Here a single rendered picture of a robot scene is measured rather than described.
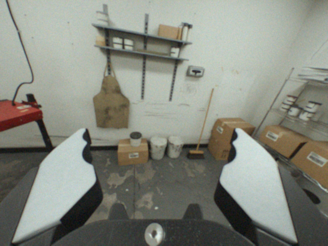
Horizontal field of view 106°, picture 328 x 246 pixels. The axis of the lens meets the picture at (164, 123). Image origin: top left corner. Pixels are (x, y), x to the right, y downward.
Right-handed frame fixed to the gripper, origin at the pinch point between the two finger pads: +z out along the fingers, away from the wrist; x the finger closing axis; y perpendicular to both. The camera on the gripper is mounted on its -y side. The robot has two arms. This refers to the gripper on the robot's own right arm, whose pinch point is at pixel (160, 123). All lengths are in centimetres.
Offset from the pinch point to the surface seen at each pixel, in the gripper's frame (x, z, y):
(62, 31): -120, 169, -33
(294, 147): 179, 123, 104
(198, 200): 50, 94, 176
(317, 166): 180, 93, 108
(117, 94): -71, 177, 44
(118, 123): -77, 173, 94
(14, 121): -130, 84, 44
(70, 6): -104, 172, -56
